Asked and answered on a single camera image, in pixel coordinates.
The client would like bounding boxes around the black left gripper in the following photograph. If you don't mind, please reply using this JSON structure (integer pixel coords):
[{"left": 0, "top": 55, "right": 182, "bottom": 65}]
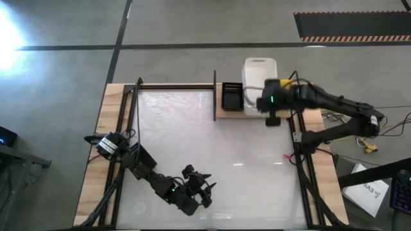
[{"left": 178, "top": 164, "right": 217, "bottom": 217}]

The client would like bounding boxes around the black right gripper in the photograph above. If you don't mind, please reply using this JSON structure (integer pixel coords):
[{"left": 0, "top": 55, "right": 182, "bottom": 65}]
[{"left": 256, "top": 78, "right": 292, "bottom": 127}]

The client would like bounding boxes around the white plastic basket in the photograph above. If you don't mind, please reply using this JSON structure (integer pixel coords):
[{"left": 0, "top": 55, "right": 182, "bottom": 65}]
[{"left": 241, "top": 56, "right": 279, "bottom": 117}]

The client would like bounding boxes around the black upright shelf end panel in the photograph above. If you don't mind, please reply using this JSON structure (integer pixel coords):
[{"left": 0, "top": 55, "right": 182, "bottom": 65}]
[{"left": 213, "top": 69, "right": 217, "bottom": 122}]

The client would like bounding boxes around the black desk beam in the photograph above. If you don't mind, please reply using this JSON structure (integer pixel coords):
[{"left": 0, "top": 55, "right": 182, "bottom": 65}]
[{"left": 337, "top": 156, "right": 411, "bottom": 189}]

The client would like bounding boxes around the white paper sheet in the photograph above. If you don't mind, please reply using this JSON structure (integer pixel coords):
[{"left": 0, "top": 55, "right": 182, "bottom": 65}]
[{"left": 341, "top": 162, "right": 390, "bottom": 218}]

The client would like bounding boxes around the black hazard-striped floor mat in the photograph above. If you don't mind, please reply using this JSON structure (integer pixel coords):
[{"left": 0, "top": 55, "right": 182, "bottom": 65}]
[{"left": 293, "top": 10, "right": 411, "bottom": 43}]

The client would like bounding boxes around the backlit keyboard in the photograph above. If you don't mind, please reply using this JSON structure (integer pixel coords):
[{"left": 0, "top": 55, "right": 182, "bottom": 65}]
[{"left": 389, "top": 169, "right": 411, "bottom": 215}]

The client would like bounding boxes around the grey metal stand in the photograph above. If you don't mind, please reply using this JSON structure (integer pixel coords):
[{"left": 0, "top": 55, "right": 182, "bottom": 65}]
[{"left": 0, "top": 143, "right": 53, "bottom": 231}]

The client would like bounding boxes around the black device with blue light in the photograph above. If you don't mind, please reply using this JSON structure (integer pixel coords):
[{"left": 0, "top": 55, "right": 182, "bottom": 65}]
[{"left": 0, "top": 126, "right": 19, "bottom": 148}]

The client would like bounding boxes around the black hanging cable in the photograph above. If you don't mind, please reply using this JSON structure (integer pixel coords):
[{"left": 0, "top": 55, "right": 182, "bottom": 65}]
[{"left": 134, "top": 76, "right": 143, "bottom": 167}]

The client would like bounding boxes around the yellow cable connector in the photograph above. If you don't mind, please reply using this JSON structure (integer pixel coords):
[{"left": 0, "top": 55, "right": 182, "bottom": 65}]
[{"left": 363, "top": 143, "right": 380, "bottom": 155}]

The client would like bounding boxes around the black aluminium rig frame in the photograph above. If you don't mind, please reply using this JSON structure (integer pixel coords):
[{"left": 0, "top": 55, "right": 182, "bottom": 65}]
[{"left": 73, "top": 76, "right": 353, "bottom": 231}]

